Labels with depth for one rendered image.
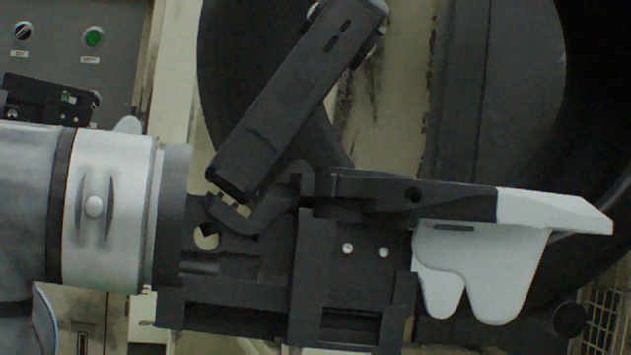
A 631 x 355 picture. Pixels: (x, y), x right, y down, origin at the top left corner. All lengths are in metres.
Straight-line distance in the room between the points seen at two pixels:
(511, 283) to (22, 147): 0.23
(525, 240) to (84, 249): 0.19
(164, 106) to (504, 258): 4.67
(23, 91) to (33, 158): 0.82
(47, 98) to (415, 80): 0.58
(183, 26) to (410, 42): 3.50
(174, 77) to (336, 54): 4.63
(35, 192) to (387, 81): 1.22
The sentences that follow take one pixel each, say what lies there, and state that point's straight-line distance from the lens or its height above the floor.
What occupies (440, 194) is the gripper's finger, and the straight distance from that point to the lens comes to 0.56.
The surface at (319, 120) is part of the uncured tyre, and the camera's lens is 1.32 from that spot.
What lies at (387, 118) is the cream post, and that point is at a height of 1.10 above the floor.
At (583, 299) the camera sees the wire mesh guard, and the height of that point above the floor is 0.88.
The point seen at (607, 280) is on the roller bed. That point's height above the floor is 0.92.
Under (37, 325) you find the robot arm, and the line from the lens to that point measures 0.71.
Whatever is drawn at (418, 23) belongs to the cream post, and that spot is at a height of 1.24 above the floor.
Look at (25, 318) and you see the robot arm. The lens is 0.61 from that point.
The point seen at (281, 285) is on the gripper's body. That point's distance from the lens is 0.59.
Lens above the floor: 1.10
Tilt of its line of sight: 3 degrees down
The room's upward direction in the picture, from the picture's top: 7 degrees clockwise
